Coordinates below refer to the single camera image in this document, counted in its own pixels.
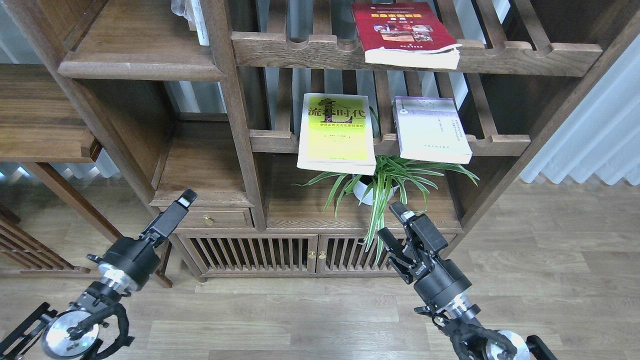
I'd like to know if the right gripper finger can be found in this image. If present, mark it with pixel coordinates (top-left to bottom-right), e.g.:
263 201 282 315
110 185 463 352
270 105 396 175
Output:
389 201 418 236
378 227 409 261

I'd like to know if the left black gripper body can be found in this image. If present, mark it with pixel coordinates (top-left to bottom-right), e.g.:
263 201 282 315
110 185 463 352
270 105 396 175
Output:
86 226 167 293

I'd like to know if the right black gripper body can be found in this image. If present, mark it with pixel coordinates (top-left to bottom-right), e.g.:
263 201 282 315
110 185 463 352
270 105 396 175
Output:
389 215 480 321

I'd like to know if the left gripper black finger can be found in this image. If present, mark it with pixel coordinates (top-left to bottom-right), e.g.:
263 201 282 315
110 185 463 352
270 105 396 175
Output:
145 189 198 242

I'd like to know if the white lavender paperback book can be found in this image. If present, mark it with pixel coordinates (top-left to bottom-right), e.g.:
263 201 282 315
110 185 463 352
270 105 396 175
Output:
394 96 473 164

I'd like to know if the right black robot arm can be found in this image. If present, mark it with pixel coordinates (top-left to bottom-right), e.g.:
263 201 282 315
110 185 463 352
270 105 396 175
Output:
378 202 555 360

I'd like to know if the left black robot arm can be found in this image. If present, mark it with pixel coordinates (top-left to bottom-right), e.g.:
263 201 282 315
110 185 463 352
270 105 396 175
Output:
1 189 198 360

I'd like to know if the white object on upper shelf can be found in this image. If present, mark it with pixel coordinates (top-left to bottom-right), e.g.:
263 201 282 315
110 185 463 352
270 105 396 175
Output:
171 0 210 46

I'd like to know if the small wooden drawer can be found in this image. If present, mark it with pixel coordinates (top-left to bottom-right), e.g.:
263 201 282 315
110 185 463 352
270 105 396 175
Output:
176 207 253 231

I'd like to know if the green spider plant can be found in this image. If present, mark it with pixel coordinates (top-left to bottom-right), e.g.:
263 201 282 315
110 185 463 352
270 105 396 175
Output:
307 108 478 249

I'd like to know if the right slatted cabinet door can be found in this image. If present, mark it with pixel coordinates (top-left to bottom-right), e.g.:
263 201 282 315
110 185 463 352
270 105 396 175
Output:
316 234 457 276

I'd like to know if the white plant pot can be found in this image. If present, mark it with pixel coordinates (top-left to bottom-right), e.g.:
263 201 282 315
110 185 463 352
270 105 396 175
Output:
352 174 400 207

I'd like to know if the yellow green paperback book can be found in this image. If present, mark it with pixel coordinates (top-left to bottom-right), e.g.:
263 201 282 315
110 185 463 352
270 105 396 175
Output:
297 93 377 176

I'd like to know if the dark wooden bookshelf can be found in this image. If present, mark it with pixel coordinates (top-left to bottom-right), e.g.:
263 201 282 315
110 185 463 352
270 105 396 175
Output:
1 0 639 281

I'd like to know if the red paperback book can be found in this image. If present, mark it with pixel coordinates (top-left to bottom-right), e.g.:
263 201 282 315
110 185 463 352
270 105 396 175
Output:
352 2 461 70

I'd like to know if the white curtain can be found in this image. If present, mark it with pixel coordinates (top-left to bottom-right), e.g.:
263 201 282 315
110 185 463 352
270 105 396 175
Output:
519 38 640 186

